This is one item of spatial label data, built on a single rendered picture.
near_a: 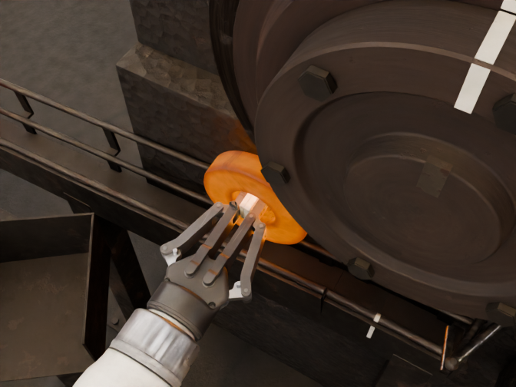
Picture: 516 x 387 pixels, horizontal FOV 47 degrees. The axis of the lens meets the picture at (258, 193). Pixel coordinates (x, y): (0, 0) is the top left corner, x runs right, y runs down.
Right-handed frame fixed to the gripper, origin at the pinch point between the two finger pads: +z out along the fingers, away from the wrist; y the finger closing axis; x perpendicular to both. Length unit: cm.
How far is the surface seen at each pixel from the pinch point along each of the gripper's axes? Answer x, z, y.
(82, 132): -85, 37, -89
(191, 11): 13.1, 13.0, -16.8
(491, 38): 42.5, -7.4, 20.1
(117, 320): -81, -9, -40
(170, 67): 3.4, 10.6, -20.3
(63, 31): -86, 71, -125
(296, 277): -12.3, -3.3, 7.6
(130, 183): -21.2, 2.1, -27.7
